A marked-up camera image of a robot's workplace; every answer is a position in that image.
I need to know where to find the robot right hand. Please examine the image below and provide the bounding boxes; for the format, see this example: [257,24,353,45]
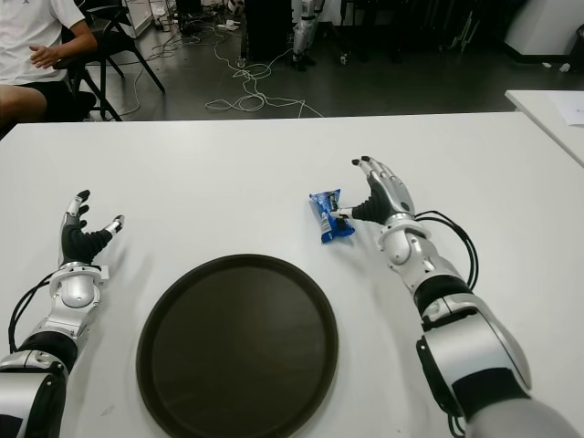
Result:
[328,155,417,225]

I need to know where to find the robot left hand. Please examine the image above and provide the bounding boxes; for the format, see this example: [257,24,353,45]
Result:
[60,190,126,266]

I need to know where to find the blue Oreo packet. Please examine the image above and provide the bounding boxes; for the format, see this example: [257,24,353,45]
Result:
[308,189,356,245]

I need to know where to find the white side table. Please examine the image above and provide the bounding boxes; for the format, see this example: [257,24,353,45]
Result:
[505,89,584,168]

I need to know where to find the silver humanoid robot legs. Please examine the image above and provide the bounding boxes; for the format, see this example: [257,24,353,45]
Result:
[291,0,326,72]

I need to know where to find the folded metal stand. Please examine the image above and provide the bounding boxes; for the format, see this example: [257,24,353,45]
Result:
[449,8,480,52]

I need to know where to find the round dark brown tray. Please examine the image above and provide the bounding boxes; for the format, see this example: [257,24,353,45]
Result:
[136,253,340,438]

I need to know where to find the white paper sheet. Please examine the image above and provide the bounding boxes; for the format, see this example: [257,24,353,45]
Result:
[549,93,584,127]

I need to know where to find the black cabinet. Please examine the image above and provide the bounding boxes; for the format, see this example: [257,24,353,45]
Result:
[244,0,296,63]

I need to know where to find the black folding chair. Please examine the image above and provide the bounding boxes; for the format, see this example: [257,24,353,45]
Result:
[58,0,166,122]

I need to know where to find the seated person white shirt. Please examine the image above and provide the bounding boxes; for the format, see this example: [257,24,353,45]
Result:
[0,0,99,133]

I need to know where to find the white rounded machine housing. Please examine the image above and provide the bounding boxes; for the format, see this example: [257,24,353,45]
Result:
[503,0,584,65]

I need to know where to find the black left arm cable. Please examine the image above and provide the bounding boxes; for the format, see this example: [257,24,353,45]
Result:
[7,273,60,352]

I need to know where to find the white floor cable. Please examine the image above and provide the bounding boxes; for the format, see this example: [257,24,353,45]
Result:
[204,26,325,118]

